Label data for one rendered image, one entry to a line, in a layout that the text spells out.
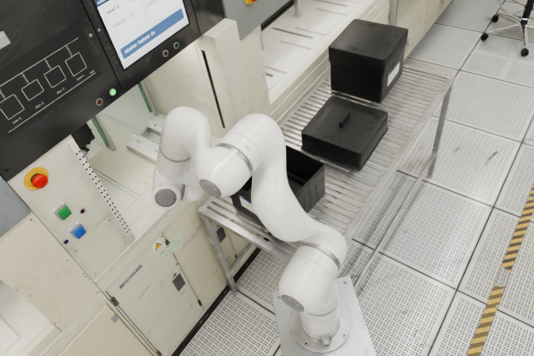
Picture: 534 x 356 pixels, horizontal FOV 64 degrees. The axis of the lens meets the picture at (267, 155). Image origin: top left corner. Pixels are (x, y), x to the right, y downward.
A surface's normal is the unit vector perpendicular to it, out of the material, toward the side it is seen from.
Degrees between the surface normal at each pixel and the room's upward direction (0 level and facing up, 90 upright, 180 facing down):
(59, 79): 90
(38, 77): 90
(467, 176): 0
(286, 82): 0
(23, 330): 0
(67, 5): 90
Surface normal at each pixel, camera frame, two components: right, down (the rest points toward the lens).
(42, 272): 0.80, 0.35
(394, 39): -0.13, -0.69
